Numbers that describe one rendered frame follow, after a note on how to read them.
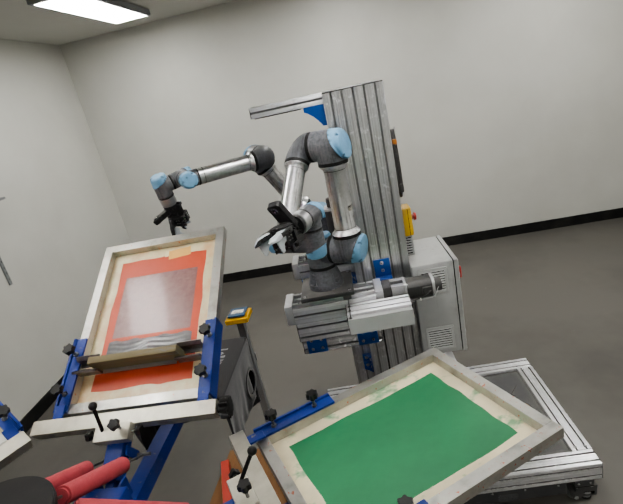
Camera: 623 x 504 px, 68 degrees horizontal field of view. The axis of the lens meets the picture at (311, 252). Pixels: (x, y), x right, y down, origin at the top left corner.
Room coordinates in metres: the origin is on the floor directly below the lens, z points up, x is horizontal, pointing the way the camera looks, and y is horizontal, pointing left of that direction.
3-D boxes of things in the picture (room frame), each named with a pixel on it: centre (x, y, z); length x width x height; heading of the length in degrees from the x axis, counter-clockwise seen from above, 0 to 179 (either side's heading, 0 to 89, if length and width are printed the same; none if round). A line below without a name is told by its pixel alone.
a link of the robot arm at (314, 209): (1.54, -0.02, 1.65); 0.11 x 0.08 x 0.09; 150
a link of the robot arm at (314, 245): (1.55, -0.01, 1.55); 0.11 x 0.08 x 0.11; 60
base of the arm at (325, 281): (1.84, -0.04, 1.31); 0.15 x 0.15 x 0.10
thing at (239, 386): (1.87, 0.49, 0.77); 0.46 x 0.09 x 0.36; 171
